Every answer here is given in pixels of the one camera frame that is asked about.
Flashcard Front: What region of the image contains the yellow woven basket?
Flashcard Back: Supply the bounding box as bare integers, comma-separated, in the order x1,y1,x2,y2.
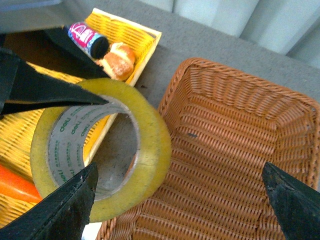
0,8,162,227

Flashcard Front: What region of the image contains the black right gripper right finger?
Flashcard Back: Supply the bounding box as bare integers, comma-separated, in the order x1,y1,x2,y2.
262,162,320,240

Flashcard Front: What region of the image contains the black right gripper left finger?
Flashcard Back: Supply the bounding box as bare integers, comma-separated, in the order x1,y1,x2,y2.
0,163,98,240

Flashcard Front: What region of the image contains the yellow packing tape roll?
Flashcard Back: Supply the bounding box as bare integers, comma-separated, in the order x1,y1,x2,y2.
29,78,172,223

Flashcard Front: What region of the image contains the small pink labelled jar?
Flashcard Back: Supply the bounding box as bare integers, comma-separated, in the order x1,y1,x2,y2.
63,22,109,59

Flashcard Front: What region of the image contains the brown wicker basket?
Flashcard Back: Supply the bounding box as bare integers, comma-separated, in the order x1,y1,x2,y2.
97,57,320,240

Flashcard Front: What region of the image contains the toy croissant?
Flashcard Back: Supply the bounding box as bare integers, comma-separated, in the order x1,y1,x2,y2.
95,42,136,81

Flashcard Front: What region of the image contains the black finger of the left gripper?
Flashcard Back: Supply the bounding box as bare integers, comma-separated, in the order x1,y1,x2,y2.
42,26,110,80
0,47,108,116

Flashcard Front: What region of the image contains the orange toy carrot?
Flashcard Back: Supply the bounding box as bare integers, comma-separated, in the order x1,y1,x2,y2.
0,165,43,203

